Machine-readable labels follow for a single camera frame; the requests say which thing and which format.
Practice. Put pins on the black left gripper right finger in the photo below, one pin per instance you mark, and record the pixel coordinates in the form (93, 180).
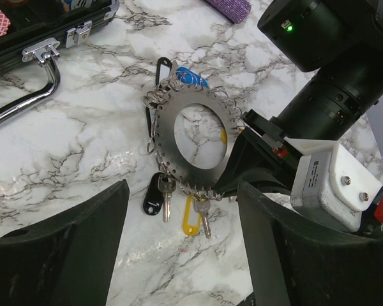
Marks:
(295, 261)

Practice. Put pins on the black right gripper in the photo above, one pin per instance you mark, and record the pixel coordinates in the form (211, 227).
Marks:
(325, 109)

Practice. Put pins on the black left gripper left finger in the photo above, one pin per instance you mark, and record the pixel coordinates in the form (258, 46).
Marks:
(66, 259)

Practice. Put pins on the round metal key ring disc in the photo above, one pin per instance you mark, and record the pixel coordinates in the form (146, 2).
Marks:
(187, 121)

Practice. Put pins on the yellow key tag inner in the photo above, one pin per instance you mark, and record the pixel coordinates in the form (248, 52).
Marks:
(223, 137)

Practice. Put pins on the yellow key tag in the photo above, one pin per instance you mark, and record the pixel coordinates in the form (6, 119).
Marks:
(223, 137)
(191, 219)

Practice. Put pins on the yellow key tag upper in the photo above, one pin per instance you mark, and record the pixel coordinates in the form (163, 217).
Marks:
(191, 219)

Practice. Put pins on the black key tag lower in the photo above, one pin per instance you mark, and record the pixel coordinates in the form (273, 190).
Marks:
(153, 200)

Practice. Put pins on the black key tag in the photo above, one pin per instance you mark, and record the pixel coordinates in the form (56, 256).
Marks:
(149, 121)
(153, 200)

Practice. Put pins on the blue key tag on disc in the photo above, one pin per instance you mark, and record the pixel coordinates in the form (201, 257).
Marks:
(189, 77)

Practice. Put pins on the black key tag upper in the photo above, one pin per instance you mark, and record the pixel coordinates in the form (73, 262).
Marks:
(149, 121)

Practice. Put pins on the clear key tag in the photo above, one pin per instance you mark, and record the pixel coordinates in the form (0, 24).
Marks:
(163, 68)

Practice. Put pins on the purple glitter microphone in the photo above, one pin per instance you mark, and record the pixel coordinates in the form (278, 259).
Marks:
(236, 11)

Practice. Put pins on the black poker chip case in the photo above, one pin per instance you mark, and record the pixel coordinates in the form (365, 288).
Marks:
(38, 30)

